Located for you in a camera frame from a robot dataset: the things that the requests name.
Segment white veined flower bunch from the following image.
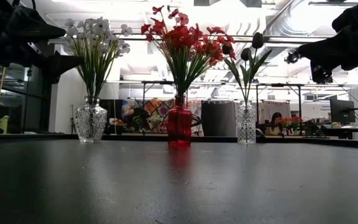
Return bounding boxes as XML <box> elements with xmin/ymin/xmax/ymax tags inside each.
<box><xmin>64</xmin><ymin>17</ymin><xmax>114</xmax><ymax>98</ymax></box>

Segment red flower bunch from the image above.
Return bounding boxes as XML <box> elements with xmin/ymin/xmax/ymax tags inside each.
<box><xmin>140</xmin><ymin>4</ymin><xmax>236</xmax><ymax>98</ymax></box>

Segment clear round glass vase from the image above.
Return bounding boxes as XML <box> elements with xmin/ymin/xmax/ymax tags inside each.
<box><xmin>75</xmin><ymin>95</ymin><xmax>108</xmax><ymax>144</ymax></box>

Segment orange background flowers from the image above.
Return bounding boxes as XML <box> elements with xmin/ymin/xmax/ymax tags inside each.
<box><xmin>277</xmin><ymin>116</ymin><xmax>304</xmax><ymax>135</ymax></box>

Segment clear slim glass vase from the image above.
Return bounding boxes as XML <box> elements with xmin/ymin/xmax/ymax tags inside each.
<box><xmin>236</xmin><ymin>101</ymin><xmax>257</xmax><ymax>145</ymax></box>

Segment red glass vase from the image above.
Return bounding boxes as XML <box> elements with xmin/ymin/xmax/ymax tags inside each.
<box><xmin>167</xmin><ymin>95</ymin><xmax>193</xmax><ymax>147</ymax></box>

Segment long ceiling light bar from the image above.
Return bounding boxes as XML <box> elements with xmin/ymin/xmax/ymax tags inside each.
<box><xmin>113</xmin><ymin>32</ymin><xmax>334</xmax><ymax>44</ymax></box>

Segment black tripod stand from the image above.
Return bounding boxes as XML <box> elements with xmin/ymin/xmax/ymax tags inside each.
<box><xmin>23</xmin><ymin>68</ymin><xmax>33</xmax><ymax>134</ymax></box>

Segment black computer monitor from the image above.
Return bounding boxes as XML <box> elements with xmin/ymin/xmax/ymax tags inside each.
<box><xmin>329</xmin><ymin>98</ymin><xmax>356</xmax><ymax>124</ymax></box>

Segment yellow green container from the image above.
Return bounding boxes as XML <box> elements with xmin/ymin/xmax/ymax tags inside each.
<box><xmin>0</xmin><ymin>115</ymin><xmax>10</xmax><ymax>134</ymax></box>

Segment white draped board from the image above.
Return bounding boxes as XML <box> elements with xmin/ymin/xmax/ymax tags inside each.
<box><xmin>260</xmin><ymin>100</ymin><xmax>292</xmax><ymax>125</ymax></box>

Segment dark background desk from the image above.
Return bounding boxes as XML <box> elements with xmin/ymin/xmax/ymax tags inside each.
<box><xmin>318</xmin><ymin>124</ymin><xmax>358</xmax><ymax>141</ymax></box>

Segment person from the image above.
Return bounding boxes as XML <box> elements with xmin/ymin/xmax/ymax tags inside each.
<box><xmin>267</xmin><ymin>111</ymin><xmax>284</xmax><ymax>136</ymax></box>

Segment colourful patterned quilt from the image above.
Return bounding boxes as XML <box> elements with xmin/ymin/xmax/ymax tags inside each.
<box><xmin>121</xmin><ymin>98</ymin><xmax>203</xmax><ymax>136</ymax></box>

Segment dark grey panel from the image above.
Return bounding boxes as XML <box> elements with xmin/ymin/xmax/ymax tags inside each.
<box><xmin>201</xmin><ymin>100</ymin><xmax>235</xmax><ymax>137</ymax></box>

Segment black ceiling camera cluster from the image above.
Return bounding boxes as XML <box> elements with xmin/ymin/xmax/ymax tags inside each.
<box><xmin>283</xmin><ymin>49</ymin><xmax>301</xmax><ymax>65</ymax></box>

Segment black metal table frame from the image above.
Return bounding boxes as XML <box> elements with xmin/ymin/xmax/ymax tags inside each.
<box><xmin>255</xmin><ymin>82</ymin><xmax>303</xmax><ymax>119</ymax></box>
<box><xmin>141</xmin><ymin>80</ymin><xmax>190</xmax><ymax>100</ymax></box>

